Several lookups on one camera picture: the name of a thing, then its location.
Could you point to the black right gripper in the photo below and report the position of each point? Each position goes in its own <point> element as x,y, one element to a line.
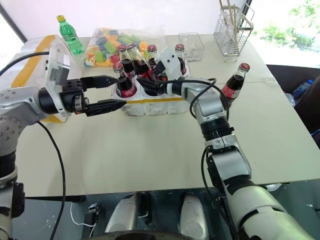
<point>160,73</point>

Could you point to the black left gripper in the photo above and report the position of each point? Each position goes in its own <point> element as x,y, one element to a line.
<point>72,96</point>

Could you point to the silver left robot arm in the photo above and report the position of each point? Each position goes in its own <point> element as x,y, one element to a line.
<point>15,100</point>

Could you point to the dark round robot base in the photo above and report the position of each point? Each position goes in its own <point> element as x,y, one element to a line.
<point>155,237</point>

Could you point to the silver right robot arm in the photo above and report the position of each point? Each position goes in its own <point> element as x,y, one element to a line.
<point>210,105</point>

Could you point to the clear plastic bottle crate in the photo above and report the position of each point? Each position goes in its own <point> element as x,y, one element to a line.
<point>155,107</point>

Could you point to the glass cola bottle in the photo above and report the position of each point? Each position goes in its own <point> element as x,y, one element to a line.
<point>138,63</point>
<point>123,56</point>
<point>180,53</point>
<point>151,53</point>
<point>125,86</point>
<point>235,83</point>

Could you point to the bag of colourful blocks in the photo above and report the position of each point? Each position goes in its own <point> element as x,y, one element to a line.
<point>107,45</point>

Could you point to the clear plastic tray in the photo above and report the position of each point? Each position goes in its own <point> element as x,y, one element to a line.
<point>191,43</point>

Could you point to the green plastic soda bottle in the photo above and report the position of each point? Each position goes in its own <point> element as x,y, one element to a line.
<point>70,36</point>

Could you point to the wooden sticks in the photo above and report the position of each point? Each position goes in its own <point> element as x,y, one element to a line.
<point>233,20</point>

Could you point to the black power adapter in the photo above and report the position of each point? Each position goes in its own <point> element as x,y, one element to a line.
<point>91,215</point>

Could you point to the silver rounded robot leg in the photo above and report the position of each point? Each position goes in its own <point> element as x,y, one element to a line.
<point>125,215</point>
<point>193,215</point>

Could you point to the blue-labelled water bottle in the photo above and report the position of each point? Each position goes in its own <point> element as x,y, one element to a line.
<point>302,88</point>

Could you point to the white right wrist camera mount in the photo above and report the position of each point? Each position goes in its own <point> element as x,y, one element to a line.
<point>171,63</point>

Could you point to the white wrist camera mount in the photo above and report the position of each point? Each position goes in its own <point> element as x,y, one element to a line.
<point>56,62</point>
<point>171,63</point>

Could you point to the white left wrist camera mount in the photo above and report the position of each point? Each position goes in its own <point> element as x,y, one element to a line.
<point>56,62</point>

